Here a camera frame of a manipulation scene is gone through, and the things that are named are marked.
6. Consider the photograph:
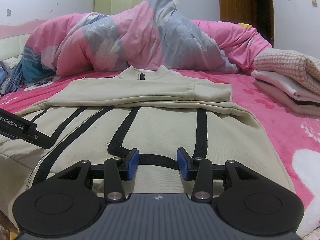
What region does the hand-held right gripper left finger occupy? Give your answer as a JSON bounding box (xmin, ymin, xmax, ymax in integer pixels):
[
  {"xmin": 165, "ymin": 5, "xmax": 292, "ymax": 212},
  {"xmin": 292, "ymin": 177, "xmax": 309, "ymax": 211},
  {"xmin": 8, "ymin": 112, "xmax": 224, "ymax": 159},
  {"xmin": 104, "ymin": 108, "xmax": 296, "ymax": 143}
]
[{"xmin": 59, "ymin": 148, "xmax": 139, "ymax": 202}]

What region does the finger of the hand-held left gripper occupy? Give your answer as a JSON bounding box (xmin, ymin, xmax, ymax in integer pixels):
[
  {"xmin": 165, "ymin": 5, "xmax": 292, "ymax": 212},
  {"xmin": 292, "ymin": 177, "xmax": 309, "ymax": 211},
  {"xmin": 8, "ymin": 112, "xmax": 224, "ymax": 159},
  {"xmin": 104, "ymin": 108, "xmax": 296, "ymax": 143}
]
[{"xmin": 32, "ymin": 129, "xmax": 54, "ymax": 149}]

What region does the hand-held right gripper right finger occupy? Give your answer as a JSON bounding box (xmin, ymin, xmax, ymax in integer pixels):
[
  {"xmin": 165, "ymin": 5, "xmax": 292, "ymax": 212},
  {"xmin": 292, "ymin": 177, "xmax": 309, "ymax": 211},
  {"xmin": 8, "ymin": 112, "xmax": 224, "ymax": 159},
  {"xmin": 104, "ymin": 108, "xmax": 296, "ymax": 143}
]
[{"xmin": 176, "ymin": 148, "xmax": 258, "ymax": 202}]

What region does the beige jacket with black trim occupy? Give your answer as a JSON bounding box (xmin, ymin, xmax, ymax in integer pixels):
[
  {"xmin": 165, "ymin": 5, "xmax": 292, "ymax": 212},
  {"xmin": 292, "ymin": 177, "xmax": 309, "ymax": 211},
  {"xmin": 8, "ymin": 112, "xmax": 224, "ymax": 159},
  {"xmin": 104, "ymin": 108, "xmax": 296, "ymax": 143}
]
[{"xmin": 0, "ymin": 65, "xmax": 297, "ymax": 230}]

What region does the blue grey striped cloth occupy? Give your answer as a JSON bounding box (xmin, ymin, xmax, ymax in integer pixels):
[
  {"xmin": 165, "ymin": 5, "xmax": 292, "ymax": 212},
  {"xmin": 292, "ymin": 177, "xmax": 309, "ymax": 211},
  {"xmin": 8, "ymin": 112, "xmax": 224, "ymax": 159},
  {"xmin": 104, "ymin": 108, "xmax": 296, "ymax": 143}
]
[{"xmin": 0, "ymin": 64, "xmax": 25, "ymax": 95}]

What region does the pink white headboard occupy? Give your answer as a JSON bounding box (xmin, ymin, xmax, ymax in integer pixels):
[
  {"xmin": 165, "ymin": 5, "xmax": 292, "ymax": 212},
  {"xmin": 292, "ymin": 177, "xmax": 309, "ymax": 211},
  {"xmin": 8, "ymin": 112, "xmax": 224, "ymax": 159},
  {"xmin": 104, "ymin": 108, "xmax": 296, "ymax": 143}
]
[{"xmin": 0, "ymin": 19, "xmax": 48, "ymax": 63}]

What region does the pink floral fleece blanket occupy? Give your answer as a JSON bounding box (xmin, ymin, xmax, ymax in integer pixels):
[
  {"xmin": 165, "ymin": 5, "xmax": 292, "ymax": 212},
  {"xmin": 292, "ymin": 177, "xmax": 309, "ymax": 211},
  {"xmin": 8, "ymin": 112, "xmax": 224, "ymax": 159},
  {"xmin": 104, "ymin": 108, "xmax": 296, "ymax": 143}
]
[{"xmin": 0, "ymin": 69, "xmax": 320, "ymax": 238}]

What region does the pink grey floral quilt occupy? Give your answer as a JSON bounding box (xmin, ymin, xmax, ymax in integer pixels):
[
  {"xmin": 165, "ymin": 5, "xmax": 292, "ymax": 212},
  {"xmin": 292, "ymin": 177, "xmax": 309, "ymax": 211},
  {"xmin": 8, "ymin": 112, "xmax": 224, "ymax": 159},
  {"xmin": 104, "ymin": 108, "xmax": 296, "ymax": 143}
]
[{"xmin": 21, "ymin": 0, "xmax": 273, "ymax": 83}]

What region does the brown wooden door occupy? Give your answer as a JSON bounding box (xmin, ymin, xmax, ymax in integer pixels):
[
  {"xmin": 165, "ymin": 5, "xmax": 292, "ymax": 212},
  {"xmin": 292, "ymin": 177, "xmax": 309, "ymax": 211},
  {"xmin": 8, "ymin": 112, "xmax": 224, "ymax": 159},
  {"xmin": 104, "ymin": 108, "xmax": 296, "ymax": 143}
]
[{"xmin": 218, "ymin": 0, "xmax": 275, "ymax": 48}]

